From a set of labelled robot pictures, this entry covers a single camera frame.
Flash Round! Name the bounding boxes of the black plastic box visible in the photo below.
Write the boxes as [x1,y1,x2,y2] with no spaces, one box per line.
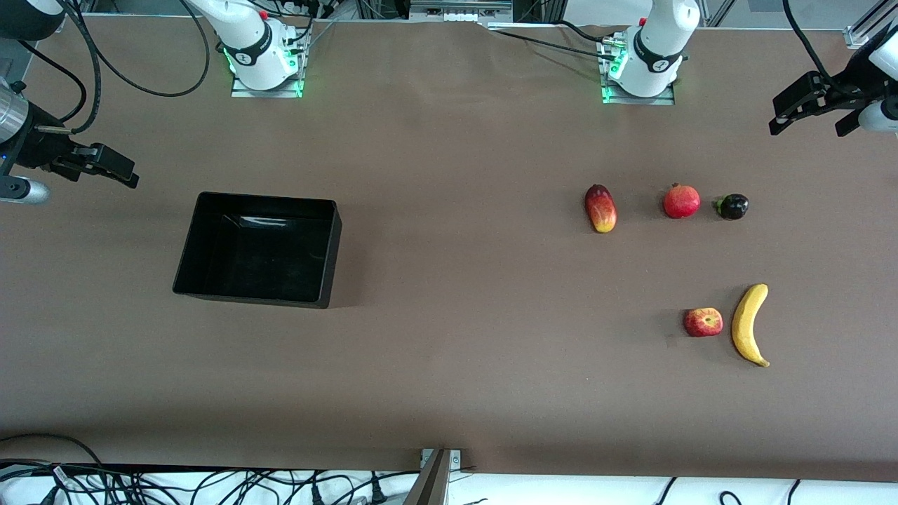
[173,191,343,310]

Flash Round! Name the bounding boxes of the yellow banana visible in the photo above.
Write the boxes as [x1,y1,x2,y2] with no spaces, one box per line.
[731,283,771,368]

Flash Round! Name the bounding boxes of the red apple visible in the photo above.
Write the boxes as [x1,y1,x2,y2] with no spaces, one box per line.
[683,307,723,338]

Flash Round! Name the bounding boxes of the dark purple eggplant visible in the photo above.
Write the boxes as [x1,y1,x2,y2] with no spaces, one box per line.
[713,194,750,221]

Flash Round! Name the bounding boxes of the red pomegranate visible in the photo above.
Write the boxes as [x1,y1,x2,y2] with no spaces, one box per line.
[663,183,701,220]

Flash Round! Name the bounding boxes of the red yellow mango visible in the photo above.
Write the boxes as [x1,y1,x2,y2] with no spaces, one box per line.
[584,184,618,234]

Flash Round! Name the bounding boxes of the brown table cover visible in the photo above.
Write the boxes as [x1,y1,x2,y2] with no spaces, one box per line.
[0,14,898,483]

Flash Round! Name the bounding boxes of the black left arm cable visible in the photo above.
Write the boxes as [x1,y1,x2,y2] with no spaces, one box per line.
[782,0,861,96]

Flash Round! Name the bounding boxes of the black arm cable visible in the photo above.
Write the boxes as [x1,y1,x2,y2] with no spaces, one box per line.
[0,0,211,135]
[782,0,861,96]

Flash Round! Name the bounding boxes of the aluminium frame profile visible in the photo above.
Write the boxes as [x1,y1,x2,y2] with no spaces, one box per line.
[845,0,898,48]

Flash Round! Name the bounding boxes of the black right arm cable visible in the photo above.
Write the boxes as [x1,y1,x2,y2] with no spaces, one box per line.
[0,0,211,135]

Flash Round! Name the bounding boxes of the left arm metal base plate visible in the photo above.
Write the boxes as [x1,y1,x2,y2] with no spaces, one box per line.
[600,32,676,106]

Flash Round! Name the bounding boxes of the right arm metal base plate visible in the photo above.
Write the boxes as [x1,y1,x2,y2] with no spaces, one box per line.
[232,28,304,99]

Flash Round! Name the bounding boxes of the thin black table cable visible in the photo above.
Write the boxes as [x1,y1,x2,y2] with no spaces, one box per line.
[491,27,612,58]
[558,20,608,41]

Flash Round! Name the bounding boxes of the long curved black cable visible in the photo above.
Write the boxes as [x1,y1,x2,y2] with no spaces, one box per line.
[0,433,103,467]

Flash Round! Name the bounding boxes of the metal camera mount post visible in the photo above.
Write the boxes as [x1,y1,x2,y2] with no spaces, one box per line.
[403,447,464,505]

